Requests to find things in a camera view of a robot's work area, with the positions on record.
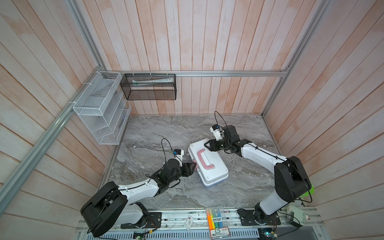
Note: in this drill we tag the black mesh basket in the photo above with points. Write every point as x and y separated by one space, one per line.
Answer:
148 87

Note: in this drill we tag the aluminium frame rail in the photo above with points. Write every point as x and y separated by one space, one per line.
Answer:
230 73

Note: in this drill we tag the white power box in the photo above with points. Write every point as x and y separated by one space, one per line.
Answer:
296 216

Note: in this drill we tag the white wire mesh shelf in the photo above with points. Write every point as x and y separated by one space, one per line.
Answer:
102 108

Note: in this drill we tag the highlighter marker pack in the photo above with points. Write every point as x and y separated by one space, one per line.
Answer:
218 224

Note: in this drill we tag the green plastic cup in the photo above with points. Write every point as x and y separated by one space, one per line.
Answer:
307 194

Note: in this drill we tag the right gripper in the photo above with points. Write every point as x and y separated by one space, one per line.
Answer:
212 144

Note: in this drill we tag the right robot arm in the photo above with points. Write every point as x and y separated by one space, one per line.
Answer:
291 179

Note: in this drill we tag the white paper tag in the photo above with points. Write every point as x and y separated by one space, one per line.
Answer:
189 222

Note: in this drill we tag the white blue tool box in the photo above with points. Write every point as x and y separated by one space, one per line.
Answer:
210 166

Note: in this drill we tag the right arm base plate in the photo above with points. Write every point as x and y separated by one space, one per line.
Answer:
257 218

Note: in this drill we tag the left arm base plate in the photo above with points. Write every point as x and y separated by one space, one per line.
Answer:
150 221

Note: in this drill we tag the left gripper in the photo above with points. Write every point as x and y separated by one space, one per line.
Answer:
187 168

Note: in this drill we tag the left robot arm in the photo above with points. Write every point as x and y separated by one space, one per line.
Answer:
120 204

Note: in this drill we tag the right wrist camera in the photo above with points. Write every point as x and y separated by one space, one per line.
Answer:
217 132

